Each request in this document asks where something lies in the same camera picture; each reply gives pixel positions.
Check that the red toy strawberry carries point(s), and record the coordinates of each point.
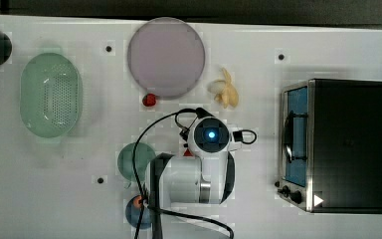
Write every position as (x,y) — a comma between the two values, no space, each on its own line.
(149,100)

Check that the grey round plate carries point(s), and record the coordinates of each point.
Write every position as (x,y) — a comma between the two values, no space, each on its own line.
(166,57)

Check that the orange toy egg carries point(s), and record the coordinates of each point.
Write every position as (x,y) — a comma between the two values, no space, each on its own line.
(137,202)

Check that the peeled toy banana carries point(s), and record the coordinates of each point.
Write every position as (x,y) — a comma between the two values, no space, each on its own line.
(224,91)

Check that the green perforated colander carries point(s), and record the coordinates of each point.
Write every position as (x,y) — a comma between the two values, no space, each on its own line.
(51,95)

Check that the black silver toaster oven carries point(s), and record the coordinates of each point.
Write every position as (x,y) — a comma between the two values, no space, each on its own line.
(331,146)

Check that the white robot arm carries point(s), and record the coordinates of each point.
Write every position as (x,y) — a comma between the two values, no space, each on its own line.
(206,176)

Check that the red plush ketchup bottle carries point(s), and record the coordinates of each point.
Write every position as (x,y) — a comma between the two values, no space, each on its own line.
(187,153)

